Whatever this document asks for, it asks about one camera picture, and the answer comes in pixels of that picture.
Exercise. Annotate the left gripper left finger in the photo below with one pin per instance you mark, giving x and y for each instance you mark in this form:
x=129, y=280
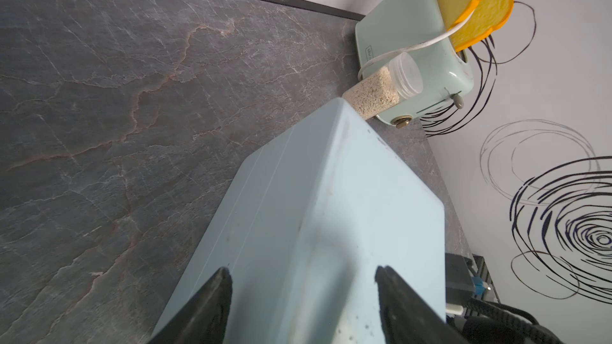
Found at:
x=205, y=316

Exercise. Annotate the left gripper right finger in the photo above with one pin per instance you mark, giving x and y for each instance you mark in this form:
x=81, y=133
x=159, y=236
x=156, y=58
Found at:
x=405, y=316

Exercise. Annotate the light blue drawer box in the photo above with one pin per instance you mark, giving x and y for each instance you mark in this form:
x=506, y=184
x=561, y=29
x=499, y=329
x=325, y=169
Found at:
x=305, y=223

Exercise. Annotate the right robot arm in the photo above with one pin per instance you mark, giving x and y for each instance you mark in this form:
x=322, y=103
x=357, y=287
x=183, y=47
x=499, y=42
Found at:
x=474, y=310

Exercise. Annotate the clear jar with oats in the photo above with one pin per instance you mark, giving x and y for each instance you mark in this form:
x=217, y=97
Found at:
x=399, y=79

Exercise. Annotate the mint green toaster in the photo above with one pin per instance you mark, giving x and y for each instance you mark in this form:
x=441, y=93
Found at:
x=399, y=24

